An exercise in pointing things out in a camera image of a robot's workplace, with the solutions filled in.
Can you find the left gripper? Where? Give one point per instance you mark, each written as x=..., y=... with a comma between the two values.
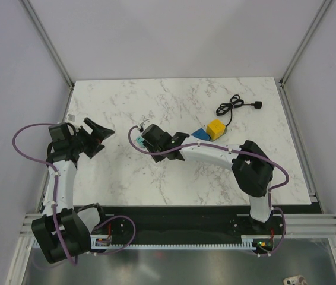
x=95, y=138

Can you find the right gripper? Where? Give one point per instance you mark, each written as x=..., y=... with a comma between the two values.
x=158, y=158

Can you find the blue cube socket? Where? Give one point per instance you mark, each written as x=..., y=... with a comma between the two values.
x=201, y=134

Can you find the yellow cube socket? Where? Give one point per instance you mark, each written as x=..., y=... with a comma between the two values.
x=215, y=124

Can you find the teal USB charger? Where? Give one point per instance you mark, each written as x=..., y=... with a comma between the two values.
x=140, y=141

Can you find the green power strip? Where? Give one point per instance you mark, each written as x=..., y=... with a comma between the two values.
x=216, y=133

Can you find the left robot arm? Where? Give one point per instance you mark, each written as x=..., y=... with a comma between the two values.
x=61, y=232

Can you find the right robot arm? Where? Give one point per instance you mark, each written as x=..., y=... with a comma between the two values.
x=248, y=163

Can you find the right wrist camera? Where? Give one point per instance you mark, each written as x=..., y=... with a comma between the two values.
x=142, y=125

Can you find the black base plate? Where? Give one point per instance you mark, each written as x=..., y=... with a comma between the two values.
x=186, y=224

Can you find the white cable duct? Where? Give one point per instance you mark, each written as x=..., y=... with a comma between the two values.
x=102, y=242

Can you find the left aluminium frame post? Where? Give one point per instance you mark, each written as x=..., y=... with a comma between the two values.
x=41, y=31

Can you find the aluminium frame post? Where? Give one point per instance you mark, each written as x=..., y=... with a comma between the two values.
x=41, y=31
x=306, y=39

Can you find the right aluminium frame post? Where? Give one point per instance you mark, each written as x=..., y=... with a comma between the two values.
x=306, y=39

